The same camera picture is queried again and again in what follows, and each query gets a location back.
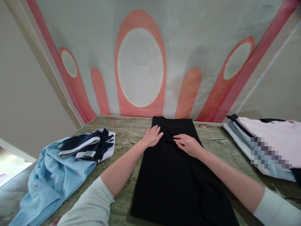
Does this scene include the light blue shirt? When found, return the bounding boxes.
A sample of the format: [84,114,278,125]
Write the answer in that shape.
[9,136,98,226]

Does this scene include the person's left hand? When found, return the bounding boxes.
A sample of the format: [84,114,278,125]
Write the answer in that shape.
[142,125,164,149]

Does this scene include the pink oval patterned curtain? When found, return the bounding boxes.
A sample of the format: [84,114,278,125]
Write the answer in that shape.
[23,0,301,125]

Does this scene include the person's right hand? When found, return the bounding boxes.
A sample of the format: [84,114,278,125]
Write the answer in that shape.
[173,133,204,159]

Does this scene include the pink folded shirt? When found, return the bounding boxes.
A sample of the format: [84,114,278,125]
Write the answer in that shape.
[236,116,301,169]

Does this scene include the stack of folded clothes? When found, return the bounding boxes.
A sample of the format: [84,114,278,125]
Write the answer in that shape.
[222,114,301,189]

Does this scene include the black garment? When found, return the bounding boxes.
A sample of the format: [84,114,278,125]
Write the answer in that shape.
[130,115,240,226]

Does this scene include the navy white striped garment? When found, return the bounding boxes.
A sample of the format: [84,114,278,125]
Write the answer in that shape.
[58,128,116,163]

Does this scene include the person's right fingers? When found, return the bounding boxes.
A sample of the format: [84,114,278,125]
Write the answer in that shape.
[173,133,191,151]

